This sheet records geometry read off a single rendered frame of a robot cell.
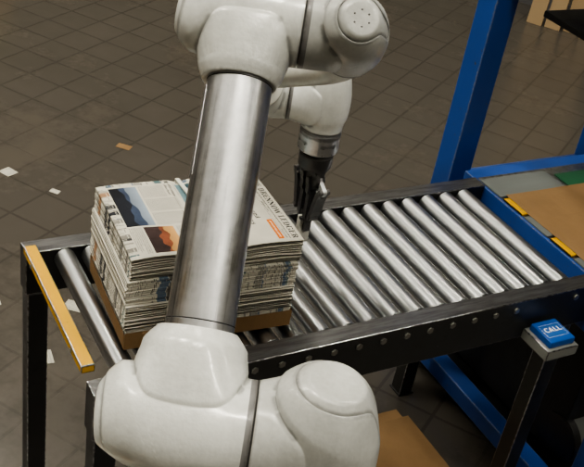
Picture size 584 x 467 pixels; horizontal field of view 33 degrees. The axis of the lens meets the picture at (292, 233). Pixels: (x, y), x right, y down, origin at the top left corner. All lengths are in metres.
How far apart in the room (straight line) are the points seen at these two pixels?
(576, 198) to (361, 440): 1.78
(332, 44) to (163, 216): 0.73
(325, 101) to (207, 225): 0.71
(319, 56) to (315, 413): 0.53
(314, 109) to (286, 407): 0.87
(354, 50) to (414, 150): 3.37
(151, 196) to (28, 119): 2.55
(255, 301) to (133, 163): 2.30
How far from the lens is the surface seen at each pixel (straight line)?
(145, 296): 1.98
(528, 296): 2.48
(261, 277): 2.05
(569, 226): 2.83
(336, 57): 1.48
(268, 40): 1.45
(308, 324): 2.20
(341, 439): 1.30
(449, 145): 3.05
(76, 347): 2.03
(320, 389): 1.31
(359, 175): 4.48
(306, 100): 2.03
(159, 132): 4.58
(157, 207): 2.08
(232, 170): 1.40
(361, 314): 2.26
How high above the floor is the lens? 2.13
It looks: 32 degrees down
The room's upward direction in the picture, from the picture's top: 10 degrees clockwise
